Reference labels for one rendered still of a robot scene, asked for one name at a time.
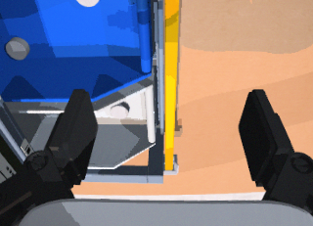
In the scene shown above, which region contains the yellow bar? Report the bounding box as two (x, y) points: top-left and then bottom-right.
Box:
(165, 0), (179, 170)

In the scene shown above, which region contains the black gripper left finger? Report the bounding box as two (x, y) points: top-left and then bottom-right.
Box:
(0, 89), (98, 226)

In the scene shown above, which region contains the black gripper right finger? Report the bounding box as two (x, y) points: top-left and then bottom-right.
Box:
(239, 89), (313, 215)

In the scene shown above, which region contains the olive green case with orange latches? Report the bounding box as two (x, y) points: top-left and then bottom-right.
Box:
(0, 135), (22, 183)

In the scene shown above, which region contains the grey metal shelf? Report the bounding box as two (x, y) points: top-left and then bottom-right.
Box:
(0, 0), (179, 184)

